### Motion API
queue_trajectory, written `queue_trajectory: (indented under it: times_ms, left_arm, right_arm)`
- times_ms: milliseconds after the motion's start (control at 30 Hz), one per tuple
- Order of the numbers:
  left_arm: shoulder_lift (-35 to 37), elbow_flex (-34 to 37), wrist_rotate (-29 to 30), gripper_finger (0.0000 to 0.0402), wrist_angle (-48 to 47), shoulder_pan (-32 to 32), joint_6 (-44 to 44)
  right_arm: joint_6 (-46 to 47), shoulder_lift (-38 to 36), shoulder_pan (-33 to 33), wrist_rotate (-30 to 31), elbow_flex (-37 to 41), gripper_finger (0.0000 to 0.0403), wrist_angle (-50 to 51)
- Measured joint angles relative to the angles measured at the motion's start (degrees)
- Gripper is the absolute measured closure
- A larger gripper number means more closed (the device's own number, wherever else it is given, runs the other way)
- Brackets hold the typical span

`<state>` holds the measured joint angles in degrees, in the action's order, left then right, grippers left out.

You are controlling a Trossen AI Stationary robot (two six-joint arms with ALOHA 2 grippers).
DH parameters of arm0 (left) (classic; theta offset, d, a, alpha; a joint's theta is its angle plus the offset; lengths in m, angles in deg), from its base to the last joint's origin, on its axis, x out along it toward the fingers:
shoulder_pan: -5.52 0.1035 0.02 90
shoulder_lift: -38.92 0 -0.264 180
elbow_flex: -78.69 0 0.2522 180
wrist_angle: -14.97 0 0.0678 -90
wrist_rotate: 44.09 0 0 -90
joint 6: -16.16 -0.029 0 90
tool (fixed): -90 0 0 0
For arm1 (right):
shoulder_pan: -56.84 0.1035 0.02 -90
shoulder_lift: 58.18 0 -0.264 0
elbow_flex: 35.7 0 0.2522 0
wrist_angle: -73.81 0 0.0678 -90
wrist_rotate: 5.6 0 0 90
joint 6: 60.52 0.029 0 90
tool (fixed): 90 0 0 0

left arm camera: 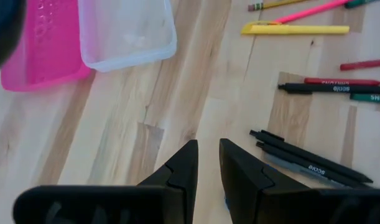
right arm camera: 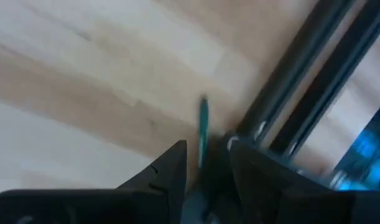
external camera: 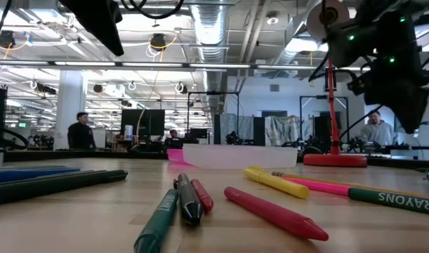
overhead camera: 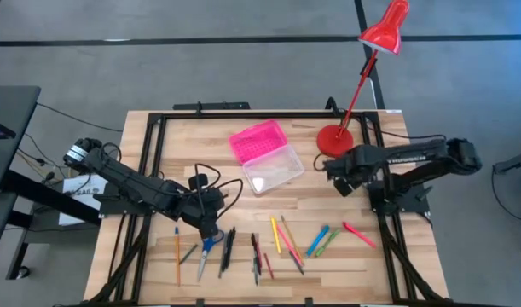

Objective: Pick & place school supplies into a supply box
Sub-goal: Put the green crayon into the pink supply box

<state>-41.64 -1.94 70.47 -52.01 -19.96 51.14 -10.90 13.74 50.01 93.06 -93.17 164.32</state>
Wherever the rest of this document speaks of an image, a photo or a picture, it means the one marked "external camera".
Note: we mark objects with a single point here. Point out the long red crayon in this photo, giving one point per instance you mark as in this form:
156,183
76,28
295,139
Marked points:
270,212

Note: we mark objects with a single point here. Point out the pink highlighter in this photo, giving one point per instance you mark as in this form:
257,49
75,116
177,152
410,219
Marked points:
323,187

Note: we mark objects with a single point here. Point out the blue scissors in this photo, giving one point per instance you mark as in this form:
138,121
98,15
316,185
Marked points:
24,174

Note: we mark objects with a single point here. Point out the small black monitor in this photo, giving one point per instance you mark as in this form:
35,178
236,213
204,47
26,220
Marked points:
198,133

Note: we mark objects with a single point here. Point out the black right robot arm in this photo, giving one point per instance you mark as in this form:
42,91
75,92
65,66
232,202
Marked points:
375,31

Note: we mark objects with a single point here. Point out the green crayon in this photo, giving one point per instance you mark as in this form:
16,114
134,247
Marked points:
161,218
393,200

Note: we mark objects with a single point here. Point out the black computer monitor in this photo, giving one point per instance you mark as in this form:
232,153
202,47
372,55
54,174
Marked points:
144,123

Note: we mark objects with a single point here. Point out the small grey metal post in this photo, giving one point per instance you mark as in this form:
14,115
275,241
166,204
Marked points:
0,158

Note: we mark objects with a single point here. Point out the clear supply box pink lid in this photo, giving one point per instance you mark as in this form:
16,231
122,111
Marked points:
242,156

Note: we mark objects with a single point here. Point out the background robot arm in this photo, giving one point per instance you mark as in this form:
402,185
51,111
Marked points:
356,144
232,138

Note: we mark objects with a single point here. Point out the red desk lamp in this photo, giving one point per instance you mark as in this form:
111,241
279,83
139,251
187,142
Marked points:
335,160

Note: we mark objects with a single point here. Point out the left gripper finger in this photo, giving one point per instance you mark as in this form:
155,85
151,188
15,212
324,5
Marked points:
102,21

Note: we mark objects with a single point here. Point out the person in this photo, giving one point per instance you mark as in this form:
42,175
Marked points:
173,140
80,135
375,133

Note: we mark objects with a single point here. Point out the yellow highlighter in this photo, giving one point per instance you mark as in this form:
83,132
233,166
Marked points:
277,182

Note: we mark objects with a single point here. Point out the black ceiling camera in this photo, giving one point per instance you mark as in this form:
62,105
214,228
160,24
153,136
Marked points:
6,38
158,42

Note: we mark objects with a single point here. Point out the black marker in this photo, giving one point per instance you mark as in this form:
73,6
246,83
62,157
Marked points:
187,200

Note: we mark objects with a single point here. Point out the black cabinet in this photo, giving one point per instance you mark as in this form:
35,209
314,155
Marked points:
321,130
259,131

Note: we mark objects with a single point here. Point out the white wipes canister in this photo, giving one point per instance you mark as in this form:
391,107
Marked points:
128,133

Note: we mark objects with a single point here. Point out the short red crayon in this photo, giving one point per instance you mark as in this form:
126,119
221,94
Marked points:
202,196

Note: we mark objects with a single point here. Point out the grey marbled curtain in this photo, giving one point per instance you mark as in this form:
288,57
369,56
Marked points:
288,130
240,124

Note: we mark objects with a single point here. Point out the black pen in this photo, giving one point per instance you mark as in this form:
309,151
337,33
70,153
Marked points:
59,184
86,172

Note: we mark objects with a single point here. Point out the black metal rig frame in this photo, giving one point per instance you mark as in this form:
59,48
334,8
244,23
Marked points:
214,93
316,97

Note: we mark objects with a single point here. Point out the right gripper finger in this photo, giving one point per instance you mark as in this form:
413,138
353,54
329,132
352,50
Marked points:
412,112

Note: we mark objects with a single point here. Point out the white cabinet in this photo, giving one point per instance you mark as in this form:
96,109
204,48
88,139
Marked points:
100,138

